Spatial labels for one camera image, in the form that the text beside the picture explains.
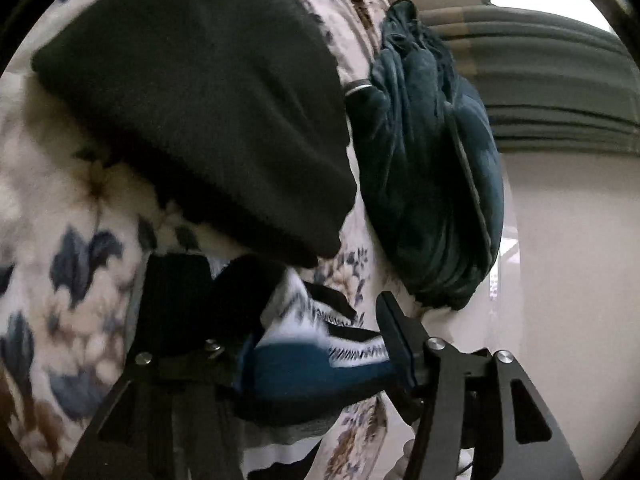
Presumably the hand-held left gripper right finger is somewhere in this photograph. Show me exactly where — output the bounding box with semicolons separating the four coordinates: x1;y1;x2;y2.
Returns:
375;290;585;480

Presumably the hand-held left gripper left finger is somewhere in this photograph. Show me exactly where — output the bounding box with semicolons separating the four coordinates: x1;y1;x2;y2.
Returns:
62;254;246;480

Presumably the striped knit sweater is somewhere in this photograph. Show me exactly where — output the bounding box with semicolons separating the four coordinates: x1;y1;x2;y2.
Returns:
210;255;401;480

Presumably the floral bed blanket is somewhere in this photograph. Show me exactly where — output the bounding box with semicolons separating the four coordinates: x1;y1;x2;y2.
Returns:
0;0;416;480

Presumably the teal velvet blanket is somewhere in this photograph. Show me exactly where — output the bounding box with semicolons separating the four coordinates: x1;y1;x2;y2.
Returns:
345;0;481;306

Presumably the white headboard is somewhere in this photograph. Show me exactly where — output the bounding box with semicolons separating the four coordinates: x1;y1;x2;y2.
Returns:
470;147;640;480

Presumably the black folded garment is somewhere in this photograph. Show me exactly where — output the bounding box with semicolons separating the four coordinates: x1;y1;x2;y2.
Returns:
30;0;359;268

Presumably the grey-green curtain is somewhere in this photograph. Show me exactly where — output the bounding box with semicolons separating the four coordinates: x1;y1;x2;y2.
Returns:
417;5;640;155

